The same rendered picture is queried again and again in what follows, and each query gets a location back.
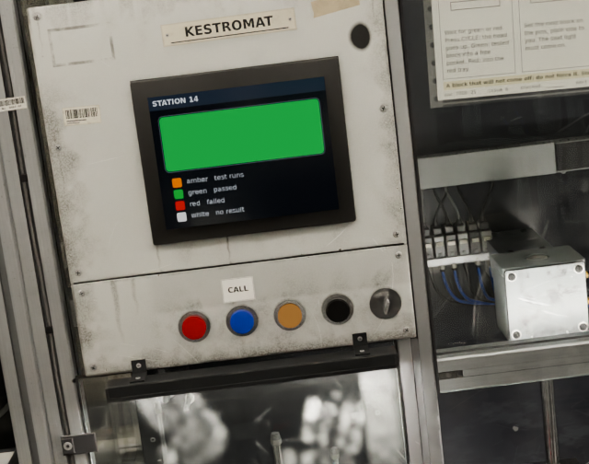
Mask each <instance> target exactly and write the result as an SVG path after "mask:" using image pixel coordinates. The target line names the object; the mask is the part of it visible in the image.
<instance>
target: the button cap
mask: <svg viewBox="0 0 589 464"><path fill-rule="evenodd" d="M230 326H231V328H232V330H233V331H235V332H236V333H240V334H244V333H247V332H249V331H251V330H252V328H253V326H254V318H253V316H252V315H251V313H250V312H248V311H246V310H244V309H240V310H238V311H236V312H234V313H233V314H232V316H231V318H230Z"/></svg>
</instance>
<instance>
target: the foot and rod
mask: <svg viewBox="0 0 589 464"><path fill-rule="evenodd" d="M539 383H540V394H541V406H542V417H543V429H544V441H545V452H546V461H540V462H533V463H526V464H580V462H579V461H578V459H577V458H564V459H560V453H559V441H558V429H557V417H556V405H555V393H554V381H553V379H551V380H542V381H539Z"/></svg>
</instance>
